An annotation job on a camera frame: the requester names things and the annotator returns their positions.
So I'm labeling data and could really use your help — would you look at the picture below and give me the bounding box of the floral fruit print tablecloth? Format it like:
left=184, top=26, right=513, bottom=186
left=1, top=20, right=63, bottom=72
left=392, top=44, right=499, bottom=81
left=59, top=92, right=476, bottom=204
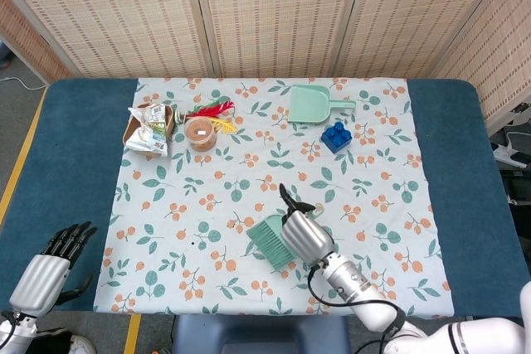
left=91, top=76, right=454, bottom=317

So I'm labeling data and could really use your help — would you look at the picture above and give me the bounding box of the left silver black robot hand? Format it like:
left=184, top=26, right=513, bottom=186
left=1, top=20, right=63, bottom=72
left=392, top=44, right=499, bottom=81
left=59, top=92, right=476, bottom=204
left=8, top=221, right=99, bottom=317

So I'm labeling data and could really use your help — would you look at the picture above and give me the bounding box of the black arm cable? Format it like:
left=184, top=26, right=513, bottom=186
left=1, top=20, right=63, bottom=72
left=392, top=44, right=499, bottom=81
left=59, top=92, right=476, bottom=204
left=307, top=260, right=406, bottom=322

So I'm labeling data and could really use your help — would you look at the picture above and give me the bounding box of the red feather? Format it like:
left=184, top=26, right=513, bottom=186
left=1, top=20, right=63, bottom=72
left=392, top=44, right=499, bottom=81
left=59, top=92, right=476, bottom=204
left=188, top=100, right=236, bottom=119

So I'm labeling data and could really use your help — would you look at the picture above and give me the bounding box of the woven bamboo folding screen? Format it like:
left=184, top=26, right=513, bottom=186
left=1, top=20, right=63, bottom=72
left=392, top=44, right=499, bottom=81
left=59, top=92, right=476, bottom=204
left=0, top=0, right=531, bottom=135

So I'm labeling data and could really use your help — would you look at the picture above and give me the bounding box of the blue toy building block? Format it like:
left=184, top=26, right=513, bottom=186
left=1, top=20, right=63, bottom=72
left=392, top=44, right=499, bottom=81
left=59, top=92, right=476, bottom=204
left=321, top=121, right=353, bottom=153

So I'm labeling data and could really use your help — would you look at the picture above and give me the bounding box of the crumpled snack bag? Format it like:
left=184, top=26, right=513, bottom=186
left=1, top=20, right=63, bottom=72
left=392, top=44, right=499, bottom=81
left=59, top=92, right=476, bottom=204
left=126, top=104, right=170, bottom=158

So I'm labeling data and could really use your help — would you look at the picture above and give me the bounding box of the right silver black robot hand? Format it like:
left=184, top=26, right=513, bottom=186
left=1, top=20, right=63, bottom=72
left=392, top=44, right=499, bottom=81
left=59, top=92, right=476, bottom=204
left=278, top=182, right=337, bottom=266

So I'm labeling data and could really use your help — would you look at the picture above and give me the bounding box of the dark blue table cover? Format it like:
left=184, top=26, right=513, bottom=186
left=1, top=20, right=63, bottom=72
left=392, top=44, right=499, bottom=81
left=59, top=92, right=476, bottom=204
left=0, top=78, right=531, bottom=322

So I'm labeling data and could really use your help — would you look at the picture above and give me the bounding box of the brown paper box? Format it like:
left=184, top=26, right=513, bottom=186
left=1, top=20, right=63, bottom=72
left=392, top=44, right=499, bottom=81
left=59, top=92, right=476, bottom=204
left=122, top=103, right=174, bottom=159

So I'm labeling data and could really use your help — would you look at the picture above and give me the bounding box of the white shoe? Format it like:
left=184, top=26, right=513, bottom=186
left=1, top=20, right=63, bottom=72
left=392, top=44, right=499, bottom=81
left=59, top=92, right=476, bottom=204
left=68, top=333, right=99, bottom=354

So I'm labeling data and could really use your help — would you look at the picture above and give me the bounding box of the teal green cleaning brush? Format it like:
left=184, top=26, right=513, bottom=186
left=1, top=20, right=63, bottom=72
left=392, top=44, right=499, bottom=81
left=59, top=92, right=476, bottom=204
left=246, top=213, right=298, bottom=271

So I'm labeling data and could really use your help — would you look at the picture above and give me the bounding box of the clear jar of rubber bands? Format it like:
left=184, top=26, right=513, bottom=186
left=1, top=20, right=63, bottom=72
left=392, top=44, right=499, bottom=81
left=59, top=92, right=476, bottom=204
left=183, top=116, right=217, bottom=153

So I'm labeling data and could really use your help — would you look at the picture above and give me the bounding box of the white device on floor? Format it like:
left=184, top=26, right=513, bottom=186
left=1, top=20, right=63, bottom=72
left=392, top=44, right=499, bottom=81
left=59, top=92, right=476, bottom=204
left=493, top=129, right=531, bottom=168

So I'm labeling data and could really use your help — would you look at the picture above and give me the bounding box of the mint green dustpan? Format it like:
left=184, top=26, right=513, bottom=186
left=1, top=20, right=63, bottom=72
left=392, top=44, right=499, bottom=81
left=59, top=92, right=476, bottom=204
left=287, top=85, right=357, bottom=125

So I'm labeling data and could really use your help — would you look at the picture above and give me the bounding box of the white floor cable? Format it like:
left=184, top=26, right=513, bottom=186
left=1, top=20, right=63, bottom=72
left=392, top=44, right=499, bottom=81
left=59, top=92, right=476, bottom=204
left=0, top=75, right=46, bottom=92

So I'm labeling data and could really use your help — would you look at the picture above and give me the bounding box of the blue grey chair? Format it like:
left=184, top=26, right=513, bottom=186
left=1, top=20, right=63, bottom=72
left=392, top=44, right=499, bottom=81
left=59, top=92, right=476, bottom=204
left=172, top=314, right=353, bottom=354

